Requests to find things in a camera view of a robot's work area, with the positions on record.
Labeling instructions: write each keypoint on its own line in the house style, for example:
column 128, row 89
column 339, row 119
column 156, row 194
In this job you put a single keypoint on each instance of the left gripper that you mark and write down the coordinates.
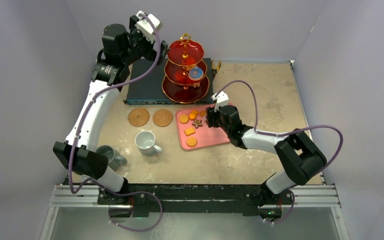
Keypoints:
column 151, row 52

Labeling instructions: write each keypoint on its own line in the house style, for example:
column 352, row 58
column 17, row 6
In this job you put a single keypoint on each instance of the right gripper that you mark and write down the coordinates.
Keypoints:
column 211, row 117

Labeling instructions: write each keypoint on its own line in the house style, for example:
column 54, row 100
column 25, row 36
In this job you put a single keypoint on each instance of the brown centred star cookie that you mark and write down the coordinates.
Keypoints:
column 197, row 123

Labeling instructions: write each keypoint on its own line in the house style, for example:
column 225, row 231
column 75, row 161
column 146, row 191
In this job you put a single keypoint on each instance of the pink serving tray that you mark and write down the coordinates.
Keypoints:
column 206, row 136

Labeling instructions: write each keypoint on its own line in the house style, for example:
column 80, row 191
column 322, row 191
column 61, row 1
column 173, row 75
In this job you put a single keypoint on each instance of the red three-tier cake stand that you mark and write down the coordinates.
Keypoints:
column 183, row 55

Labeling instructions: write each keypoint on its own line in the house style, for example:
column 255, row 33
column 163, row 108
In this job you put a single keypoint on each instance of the blue frosted donut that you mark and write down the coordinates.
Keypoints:
column 195, row 74

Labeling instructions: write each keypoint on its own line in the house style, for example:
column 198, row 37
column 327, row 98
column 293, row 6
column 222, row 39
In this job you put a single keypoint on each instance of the square yellow biscuit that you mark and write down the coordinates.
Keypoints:
column 189, row 131

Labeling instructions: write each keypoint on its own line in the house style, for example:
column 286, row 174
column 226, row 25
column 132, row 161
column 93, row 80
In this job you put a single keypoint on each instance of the round biscuit tray corner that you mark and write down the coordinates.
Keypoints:
column 191, row 141

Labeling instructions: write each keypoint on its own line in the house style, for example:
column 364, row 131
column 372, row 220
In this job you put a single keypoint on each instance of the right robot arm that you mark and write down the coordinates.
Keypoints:
column 300, row 158

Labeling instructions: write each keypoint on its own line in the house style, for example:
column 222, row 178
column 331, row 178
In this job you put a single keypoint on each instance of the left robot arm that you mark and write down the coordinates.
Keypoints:
column 77, row 153

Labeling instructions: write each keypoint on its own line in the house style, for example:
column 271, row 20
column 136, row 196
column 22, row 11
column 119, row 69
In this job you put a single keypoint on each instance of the swirl butter cookie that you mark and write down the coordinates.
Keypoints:
column 203, row 114

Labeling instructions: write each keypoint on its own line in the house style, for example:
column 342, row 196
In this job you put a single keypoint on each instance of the orange fish shaped cake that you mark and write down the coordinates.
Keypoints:
column 193, row 115

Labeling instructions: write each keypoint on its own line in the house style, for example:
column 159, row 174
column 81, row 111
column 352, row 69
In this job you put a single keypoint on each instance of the round biscuit near fish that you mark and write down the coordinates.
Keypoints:
column 183, row 119

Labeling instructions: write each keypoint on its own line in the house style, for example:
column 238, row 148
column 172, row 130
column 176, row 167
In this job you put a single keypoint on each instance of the right woven rattan coaster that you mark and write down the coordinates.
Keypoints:
column 162, row 117

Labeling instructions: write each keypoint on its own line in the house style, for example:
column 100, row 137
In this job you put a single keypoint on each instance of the woven rattan coaster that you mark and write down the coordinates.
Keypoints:
column 162, row 117
column 138, row 117

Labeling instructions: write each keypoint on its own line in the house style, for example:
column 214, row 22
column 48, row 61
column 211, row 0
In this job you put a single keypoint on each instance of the left woven rattan coaster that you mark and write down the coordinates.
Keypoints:
column 138, row 117

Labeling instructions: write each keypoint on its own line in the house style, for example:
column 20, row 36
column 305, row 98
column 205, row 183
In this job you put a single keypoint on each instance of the white ceramic mug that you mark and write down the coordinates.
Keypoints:
column 145, row 141

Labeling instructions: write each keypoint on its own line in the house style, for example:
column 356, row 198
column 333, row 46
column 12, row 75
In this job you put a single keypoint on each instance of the grey ceramic mug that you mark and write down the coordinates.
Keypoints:
column 115, row 159

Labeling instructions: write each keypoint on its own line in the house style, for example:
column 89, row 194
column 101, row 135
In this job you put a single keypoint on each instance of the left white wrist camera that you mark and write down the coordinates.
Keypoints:
column 148, row 24

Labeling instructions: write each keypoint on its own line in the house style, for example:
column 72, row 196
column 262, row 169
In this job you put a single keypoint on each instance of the dark network switch box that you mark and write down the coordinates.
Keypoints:
column 156, row 89

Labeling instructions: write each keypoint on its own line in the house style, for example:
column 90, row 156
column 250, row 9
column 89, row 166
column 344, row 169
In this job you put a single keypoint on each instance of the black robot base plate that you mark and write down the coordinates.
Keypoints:
column 246, row 199

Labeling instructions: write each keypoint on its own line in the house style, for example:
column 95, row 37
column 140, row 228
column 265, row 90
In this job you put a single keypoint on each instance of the aluminium frame rail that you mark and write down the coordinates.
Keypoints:
column 303, row 196

